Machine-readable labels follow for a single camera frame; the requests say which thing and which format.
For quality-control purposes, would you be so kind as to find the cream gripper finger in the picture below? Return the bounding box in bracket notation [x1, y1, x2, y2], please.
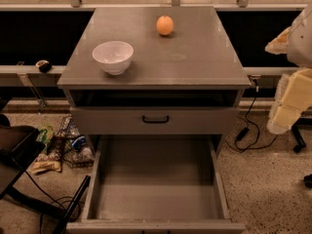
[264, 28, 290, 55]
[267, 68, 312, 135]

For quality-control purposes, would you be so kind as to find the orange fruit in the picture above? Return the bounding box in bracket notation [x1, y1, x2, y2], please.
[156, 16, 174, 36]

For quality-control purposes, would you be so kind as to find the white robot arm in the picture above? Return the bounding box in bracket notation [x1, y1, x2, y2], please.
[265, 5, 312, 135]

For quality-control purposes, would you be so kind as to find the grey drawer cabinet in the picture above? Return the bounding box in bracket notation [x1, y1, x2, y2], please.
[58, 7, 250, 148]

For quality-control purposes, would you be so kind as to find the open grey lower drawer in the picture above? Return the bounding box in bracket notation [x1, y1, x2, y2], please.
[66, 136, 245, 234]

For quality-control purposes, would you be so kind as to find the closed grey upper drawer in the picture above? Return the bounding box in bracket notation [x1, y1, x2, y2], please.
[70, 107, 239, 135]

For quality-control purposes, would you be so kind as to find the black stand base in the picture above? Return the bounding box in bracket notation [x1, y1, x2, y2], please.
[292, 118, 312, 153]

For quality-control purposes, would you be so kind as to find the white ceramic bowl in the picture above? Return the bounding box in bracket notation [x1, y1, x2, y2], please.
[92, 41, 134, 75]

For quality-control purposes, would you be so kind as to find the black tape measure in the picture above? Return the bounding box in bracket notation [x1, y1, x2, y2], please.
[36, 59, 52, 73]

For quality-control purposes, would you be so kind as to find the green snack bag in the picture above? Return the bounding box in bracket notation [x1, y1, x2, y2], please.
[37, 125, 54, 154]

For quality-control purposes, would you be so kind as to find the yellow snack bag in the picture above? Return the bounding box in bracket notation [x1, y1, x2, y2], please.
[31, 154, 61, 174]

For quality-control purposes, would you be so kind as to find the black chair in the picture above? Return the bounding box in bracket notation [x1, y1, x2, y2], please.
[0, 114, 91, 234]

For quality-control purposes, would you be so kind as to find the black power adapter cable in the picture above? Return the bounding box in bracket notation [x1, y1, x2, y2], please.
[224, 78, 279, 154]

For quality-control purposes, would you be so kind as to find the black drawer handle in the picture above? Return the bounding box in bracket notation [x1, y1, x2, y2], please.
[141, 115, 170, 124]

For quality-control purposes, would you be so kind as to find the black floor cable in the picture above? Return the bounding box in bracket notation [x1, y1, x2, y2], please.
[23, 171, 86, 234]

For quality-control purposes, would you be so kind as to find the grey metal rail frame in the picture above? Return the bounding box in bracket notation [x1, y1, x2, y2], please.
[0, 0, 312, 104]

